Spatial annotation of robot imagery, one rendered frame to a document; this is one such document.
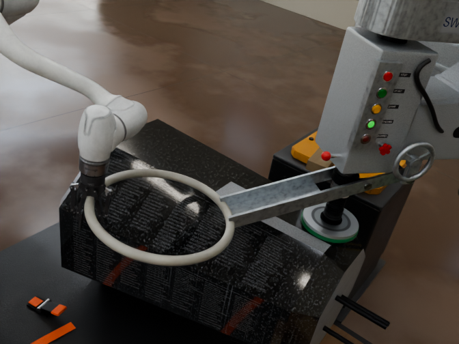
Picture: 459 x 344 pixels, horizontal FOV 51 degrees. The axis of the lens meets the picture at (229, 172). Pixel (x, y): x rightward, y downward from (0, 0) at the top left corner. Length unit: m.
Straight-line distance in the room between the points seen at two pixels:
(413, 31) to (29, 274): 2.12
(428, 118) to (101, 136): 1.02
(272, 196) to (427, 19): 0.75
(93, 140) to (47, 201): 1.81
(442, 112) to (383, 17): 0.41
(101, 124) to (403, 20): 0.88
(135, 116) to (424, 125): 0.92
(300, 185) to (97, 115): 0.77
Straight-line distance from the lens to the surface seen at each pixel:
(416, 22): 1.47
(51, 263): 2.77
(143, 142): 2.16
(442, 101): 1.69
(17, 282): 2.69
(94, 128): 1.42
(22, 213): 3.14
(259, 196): 1.73
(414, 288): 3.13
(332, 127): 1.64
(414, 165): 1.65
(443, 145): 1.78
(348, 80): 1.57
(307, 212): 1.86
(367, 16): 1.47
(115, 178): 1.70
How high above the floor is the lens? 1.92
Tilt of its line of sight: 32 degrees down
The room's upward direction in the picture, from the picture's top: 10 degrees clockwise
